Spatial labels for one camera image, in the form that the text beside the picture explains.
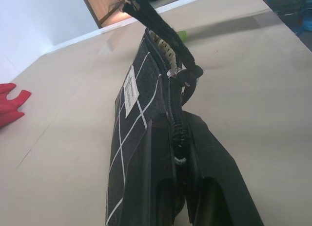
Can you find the brown wooden panel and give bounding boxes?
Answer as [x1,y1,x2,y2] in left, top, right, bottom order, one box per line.
[79,0,133,29]

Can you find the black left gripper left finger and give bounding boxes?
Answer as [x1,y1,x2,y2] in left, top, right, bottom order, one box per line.
[123,118,188,226]

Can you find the green highlighter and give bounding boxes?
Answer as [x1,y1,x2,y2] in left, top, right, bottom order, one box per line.
[176,30,189,43]

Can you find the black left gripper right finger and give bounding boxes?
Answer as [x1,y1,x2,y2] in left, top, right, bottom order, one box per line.
[183,111,265,226]

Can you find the blue plastic-wrapped items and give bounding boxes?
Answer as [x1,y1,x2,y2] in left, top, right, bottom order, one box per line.
[264,0,312,53]

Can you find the black white-grid zipper pouch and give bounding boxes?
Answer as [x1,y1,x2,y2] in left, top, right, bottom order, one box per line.
[104,0,204,226]

